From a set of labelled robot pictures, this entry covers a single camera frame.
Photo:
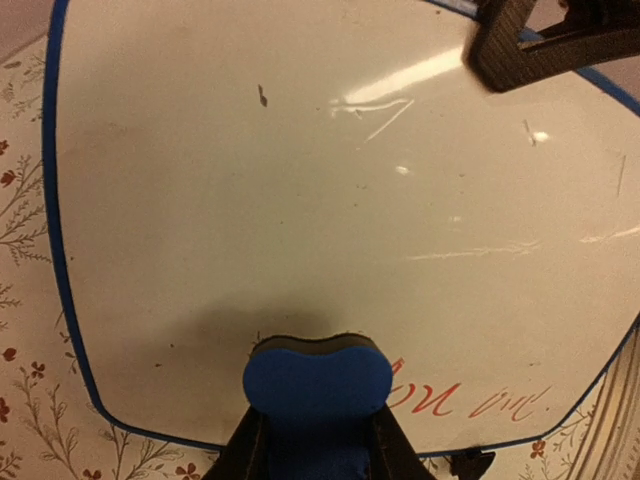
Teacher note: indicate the blue whiteboard eraser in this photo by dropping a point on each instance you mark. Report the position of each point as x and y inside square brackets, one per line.
[318, 397]

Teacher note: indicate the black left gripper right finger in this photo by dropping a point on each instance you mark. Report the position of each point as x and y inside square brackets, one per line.
[391, 455]

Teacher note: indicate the small blue-framed whiteboard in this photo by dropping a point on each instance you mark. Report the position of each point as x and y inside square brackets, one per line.
[217, 172]

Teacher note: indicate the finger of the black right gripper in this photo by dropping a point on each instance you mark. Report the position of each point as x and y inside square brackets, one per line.
[592, 32]

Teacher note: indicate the floral patterned table mat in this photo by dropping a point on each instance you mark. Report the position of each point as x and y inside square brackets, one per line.
[50, 430]

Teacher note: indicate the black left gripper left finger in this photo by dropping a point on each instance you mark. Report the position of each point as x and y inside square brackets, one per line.
[245, 457]

